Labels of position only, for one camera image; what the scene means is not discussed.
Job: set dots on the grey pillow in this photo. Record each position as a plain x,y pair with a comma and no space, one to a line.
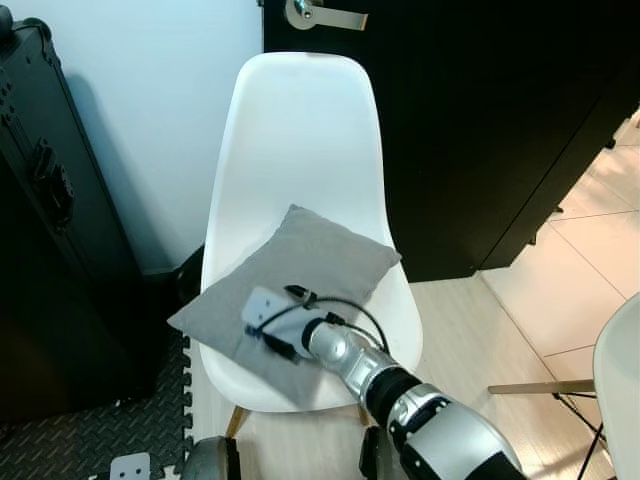
300,260

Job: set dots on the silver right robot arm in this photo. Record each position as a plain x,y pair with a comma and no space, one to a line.
400,400

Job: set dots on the white plastic chair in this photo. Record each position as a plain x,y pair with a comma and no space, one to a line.
618,390
295,130

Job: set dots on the grey robot leg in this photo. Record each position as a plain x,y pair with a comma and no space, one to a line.
212,460

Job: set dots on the black foam floor mat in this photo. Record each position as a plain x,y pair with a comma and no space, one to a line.
90,440

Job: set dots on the black flight case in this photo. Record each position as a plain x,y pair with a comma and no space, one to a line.
50,300

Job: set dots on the black case latch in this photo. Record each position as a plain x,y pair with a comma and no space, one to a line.
55,185

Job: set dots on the black door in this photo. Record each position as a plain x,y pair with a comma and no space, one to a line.
480,120

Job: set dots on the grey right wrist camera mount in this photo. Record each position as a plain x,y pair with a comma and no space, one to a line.
268,308

